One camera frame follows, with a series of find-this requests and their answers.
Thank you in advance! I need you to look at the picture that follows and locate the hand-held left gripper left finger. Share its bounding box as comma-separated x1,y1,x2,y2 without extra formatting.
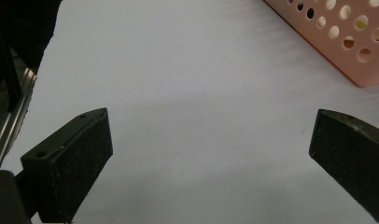
20,107,114,224

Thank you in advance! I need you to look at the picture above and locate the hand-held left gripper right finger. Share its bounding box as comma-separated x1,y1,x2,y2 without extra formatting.
308,108,379,224

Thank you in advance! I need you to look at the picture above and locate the pink perforated plastic basket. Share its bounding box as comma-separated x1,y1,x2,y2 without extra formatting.
263,0,379,88

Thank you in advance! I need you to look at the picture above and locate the dark curtain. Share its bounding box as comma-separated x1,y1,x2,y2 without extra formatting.
0,0,64,113

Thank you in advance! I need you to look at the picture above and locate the metal table edge rail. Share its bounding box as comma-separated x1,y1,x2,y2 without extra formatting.
0,67,38,172

